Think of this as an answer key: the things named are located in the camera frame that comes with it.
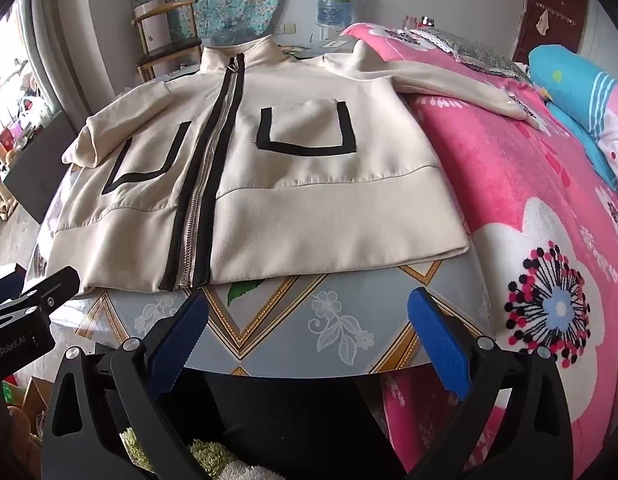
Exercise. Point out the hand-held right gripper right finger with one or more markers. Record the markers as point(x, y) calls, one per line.
point(439, 345)

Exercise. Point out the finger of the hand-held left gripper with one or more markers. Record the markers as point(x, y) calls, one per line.
point(34, 297)

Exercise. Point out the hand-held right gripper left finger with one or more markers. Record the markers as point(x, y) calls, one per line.
point(181, 345)

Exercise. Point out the blue striped pillow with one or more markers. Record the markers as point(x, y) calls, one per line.
point(564, 75)

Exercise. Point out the silver sequin cloth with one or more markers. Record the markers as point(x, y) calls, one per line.
point(469, 52)

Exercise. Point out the white wall socket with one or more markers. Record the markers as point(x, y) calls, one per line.
point(288, 29)

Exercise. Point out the grey curtain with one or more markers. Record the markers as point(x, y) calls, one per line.
point(69, 35)

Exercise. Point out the white red plastic bag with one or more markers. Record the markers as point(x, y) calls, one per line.
point(34, 112)

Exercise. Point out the red gift box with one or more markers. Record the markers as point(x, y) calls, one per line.
point(6, 140)

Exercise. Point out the grey board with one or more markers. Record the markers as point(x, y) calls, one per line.
point(39, 160)

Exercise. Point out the cream jacket with black trim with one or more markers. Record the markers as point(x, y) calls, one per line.
point(314, 200)

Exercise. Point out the wooden chair with black seat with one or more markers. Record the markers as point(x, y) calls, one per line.
point(164, 50)

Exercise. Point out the white box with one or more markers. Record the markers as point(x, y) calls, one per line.
point(156, 25)

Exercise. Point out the pink floral blanket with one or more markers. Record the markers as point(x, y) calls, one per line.
point(489, 185)

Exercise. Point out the cardboard box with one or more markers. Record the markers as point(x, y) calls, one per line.
point(36, 402)

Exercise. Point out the small white cloth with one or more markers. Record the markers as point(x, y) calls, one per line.
point(542, 22)

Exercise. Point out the fluffy green white robe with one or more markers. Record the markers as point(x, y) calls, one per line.
point(209, 460)

